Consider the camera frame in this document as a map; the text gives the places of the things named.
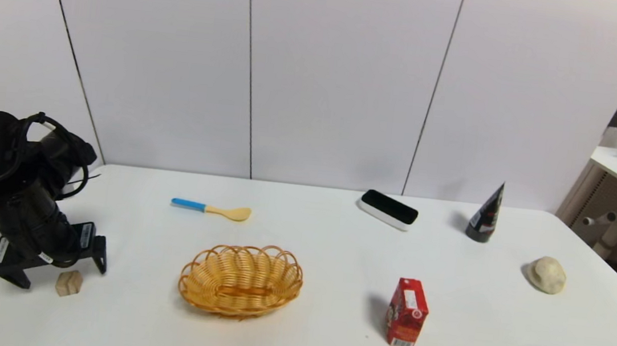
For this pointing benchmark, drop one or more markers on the yellow woven basket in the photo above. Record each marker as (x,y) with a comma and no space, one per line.
(240,280)

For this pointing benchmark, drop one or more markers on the white peg on desk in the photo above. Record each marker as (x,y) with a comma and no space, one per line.
(599,218)

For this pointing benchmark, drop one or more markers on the black and white board eraser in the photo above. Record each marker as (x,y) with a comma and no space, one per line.
(388,209)

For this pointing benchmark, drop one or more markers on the black face wash tube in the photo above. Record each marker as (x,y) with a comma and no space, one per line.
(485,220)

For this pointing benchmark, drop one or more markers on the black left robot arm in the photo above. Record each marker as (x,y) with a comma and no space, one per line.
(4,175)

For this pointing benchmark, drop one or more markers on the pale round bread bun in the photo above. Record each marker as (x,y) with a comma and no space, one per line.
(547,274)

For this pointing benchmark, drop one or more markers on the small wooden block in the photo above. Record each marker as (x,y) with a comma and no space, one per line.
(69,283)

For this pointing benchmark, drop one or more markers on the red milk carton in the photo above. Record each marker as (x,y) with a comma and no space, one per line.
(407,315)

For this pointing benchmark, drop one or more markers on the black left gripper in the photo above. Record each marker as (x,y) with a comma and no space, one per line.
(43,252)

